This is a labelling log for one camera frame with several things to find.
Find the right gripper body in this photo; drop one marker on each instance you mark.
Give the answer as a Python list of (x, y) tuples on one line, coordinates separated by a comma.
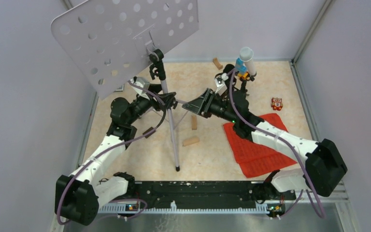
[(206, 113)]

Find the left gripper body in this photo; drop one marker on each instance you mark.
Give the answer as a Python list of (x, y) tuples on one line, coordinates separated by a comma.
[(157, 105)]

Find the white music stand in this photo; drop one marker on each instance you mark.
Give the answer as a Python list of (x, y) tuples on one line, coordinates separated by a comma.
[(111, 41)]

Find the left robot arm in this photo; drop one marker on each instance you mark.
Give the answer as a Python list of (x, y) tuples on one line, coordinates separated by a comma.
[(79, 196)]

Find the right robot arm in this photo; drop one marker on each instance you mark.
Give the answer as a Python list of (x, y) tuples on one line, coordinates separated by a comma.
[(321, 164)]

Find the light wooden block middle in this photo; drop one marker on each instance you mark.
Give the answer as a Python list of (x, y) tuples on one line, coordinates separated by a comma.
[(194, 123)]

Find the light wooden block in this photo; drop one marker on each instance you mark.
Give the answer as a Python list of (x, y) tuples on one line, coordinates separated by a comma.
[(194, 123), (191, 141)]

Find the dark brown block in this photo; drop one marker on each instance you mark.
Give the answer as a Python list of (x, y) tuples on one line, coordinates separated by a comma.
[(148, 130)]

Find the black microphone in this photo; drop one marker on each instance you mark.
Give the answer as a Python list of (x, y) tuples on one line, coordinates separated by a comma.
[(229, 68)]

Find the black mic tripod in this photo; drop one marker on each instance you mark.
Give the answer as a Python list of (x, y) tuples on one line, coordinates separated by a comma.
[(243, 82)]

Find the light wooden block front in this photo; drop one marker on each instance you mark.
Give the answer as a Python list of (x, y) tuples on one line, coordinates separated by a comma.
[(191, 141)]

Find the wooden block at back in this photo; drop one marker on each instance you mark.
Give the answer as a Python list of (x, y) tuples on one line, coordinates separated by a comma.
[(217, 64)]

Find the playing card box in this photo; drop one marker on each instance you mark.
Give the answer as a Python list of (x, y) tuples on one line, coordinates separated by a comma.
[(120, 89)]

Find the blue yellow toy block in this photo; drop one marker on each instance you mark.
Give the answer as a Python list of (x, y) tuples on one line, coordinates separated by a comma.
[(241, 70)]

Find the white tube on tripod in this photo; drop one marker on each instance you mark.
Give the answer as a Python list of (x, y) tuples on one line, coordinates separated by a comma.
[(246, 56)]

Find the red owl toy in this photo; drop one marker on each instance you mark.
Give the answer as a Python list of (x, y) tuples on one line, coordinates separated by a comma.
[(276, 104)]

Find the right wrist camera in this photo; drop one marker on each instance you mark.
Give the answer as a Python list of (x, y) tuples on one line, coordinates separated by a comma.
[(220, 81)]

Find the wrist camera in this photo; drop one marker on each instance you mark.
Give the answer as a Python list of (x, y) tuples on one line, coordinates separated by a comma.
[(220, 81), (143, 84)]

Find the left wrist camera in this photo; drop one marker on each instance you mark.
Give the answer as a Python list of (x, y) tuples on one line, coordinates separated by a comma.
[(143, 84)]

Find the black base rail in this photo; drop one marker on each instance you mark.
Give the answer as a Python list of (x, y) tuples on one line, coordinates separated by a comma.
[(205, 194)]

